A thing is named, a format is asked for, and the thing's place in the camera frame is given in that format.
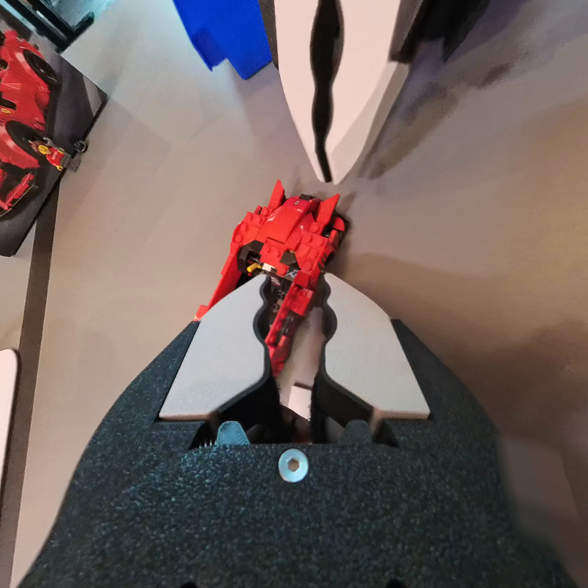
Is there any white desk lamp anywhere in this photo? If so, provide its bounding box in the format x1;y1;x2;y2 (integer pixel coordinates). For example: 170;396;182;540
0;348;20;488

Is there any blue plastic bin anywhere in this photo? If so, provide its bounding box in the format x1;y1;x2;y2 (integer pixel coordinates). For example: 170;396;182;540
172;0;275;80

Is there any red lego car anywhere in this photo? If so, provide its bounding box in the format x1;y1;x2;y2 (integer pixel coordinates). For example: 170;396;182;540
193;179;350;377

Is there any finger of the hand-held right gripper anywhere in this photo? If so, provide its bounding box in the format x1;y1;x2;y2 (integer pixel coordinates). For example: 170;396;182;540
274;0;332;183
322;0;403;183

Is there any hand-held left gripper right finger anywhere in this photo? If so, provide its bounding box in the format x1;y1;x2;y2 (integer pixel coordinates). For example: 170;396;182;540
315;273;432;437

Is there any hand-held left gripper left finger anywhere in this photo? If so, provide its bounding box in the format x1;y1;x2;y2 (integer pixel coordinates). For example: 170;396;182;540
157;274;273;437

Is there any lego set box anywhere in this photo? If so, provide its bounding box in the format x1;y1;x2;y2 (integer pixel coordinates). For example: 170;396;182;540
0;25;108;258

